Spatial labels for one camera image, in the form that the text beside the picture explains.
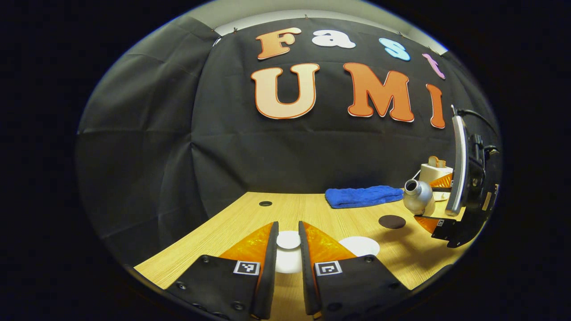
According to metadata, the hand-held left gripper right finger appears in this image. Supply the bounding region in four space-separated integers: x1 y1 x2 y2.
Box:
298 221 409 319

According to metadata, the white toaster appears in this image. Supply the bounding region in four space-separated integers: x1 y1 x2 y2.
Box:
419 163 454 201

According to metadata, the dark round coaster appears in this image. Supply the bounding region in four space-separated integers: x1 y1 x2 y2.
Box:
378 215 407 230

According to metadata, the black backdrop cloth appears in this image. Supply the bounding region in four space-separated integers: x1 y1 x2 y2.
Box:
76 16 500 268

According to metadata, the silver printed water bottle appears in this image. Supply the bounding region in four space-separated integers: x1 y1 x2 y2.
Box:
403 178 436 217

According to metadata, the blue folded towel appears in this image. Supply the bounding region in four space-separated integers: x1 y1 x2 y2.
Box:
325 185 405 209

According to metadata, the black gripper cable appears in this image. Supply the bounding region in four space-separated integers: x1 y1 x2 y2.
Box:
457 109 498 136

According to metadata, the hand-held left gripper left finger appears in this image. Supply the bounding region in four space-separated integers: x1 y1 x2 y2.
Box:
165 222 279 320

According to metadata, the white teacup lid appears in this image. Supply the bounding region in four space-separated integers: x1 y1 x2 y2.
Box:
274 230 303 274

